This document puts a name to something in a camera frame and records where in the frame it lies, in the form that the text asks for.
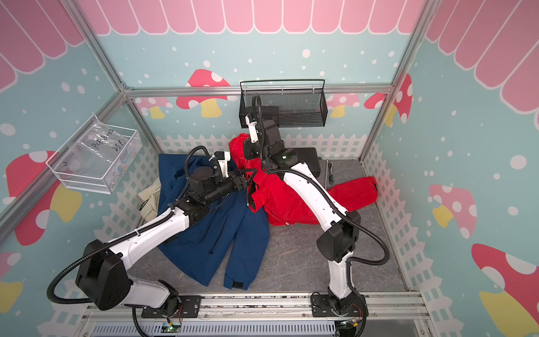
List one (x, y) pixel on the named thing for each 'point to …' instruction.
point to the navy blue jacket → (230, 226)
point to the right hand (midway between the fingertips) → (245, 140)
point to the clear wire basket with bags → (97, 160)
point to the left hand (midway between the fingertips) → (253, 174)
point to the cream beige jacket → (149, 201)
